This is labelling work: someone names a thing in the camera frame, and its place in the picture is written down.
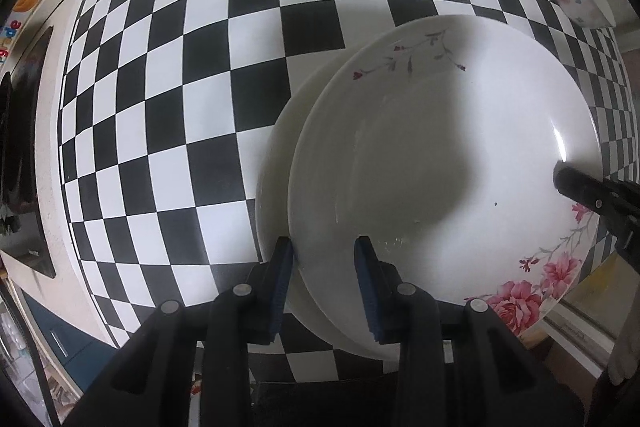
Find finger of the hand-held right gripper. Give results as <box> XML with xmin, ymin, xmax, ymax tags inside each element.
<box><xmin>552</xmin><ymin>162</ymin><xmax>640</xmax><ymax>253</ymax></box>

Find blue cabinet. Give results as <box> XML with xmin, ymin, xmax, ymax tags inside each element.
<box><xmin>20</xmin><ymin>292</ymin><xmax>116</xmax><ymax>395</ymax></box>

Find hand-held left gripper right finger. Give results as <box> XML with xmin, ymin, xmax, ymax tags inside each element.
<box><xmin>353</xmin><ymin>236</ymin><xmax>586</xmax><ymax>427</ymax></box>

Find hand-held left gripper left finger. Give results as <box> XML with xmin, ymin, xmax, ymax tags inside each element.
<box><xmin>92</xmin><ymin>236</ymin><xmax>296</xmax><ymax>427</ymax></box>

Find black and white checkered tablecloth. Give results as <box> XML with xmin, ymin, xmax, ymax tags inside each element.
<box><xmin>57</xmin><ymin>0</ymin><xmax>640</xmax><ymax>388</ymax></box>

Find white plate with pink flowers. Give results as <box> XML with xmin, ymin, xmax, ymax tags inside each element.
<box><xmin>287</xmin><ymin>14</ymin><xmax>603</xmax><ymax>363</ymax></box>

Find black induction cooktop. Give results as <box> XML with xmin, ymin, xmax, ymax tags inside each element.
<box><xmin>0</xmin><ymin>24</ymin><xmax>56</xmax><ymax>280</ymax></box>

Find plain white plate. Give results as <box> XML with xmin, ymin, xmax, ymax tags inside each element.
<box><xmin>255</xmin><ymin>57</ymin><xmax>381</xmax><ymax>363</ymax></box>

